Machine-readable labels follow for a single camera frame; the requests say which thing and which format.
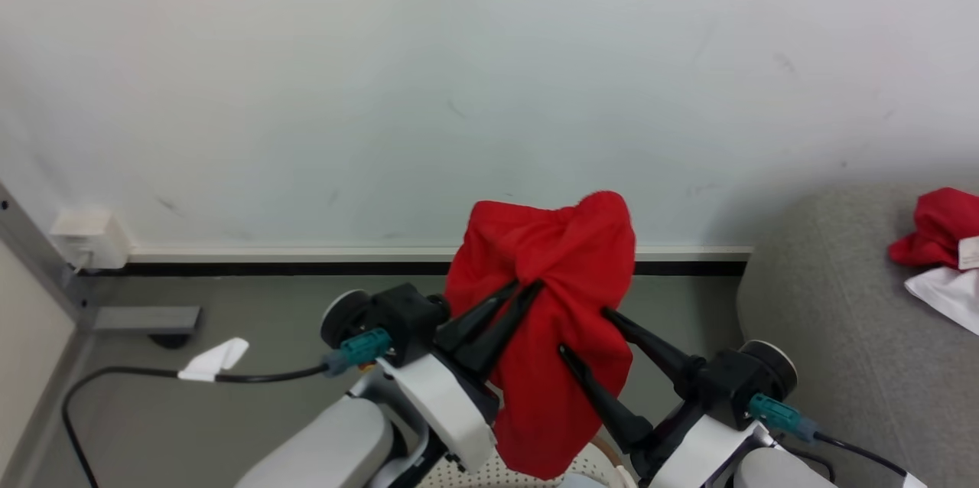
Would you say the white partition panel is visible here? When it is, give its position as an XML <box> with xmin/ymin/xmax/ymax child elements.
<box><xmin>0</xmin><ymin>243</ymin><xmax>77</xmax><ymax>473</ymax></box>

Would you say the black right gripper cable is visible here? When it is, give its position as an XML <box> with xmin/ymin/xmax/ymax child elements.
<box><xmin>748</xmin><ymin>392</ymin><xmax>930</xmax><ymax>488</ymax></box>

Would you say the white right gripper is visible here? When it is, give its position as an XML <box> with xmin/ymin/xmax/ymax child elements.
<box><xmin>558</xmin><ymin>307</ymin><xmax>767</xmax><ymax>488</ymax></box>

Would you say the white wall socket box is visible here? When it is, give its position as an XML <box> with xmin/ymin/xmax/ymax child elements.
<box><xmin>50</xmin><ymin>211</ymin><xmax>132</xmax><ymax>272</ymax></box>

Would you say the grey fabric sofa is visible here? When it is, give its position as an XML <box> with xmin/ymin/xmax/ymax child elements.
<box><xmin>736</xmin><ymin>184</ymin><xmax>979</xmax><ymax>488</ymax></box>

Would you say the grey metal frame post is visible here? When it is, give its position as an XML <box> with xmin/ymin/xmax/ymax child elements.
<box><xmin>0</xmin><ymin>182</ymin><xmax>96</xmax><ymax>330</ymax></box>

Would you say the grey metal foot bar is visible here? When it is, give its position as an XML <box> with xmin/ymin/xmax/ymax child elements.
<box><xmin>92</xmin><ymin>306</ymin><xmax>202</xmax><ymax>333</ymax></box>

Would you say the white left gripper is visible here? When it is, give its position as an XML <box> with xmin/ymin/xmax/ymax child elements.
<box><xmin>375</xmin><ymin>278</ymin><xmax>546</xmax><ymax>474</ymax></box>

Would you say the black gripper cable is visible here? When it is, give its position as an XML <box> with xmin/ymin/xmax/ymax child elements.
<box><xmin>748</xmin><ymin>392</ymin><xmax>930</xmax><ymax>488</ymax></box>
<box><xmin>61</xmin><ymin>327</ymin><xmax>395</xmax><ymax>488</ymax></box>

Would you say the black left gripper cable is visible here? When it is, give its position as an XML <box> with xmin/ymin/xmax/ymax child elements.
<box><xmin>61</xmin><ymin>327</ymin><xmax>395</xmax><ymax>488</ymax></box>

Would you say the white laundry basket brown rim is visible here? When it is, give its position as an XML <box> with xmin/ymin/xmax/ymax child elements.
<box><xmin>417</xmin><ymin>434</ymin><xmax>639</xmax><ymax>488</ymax></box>

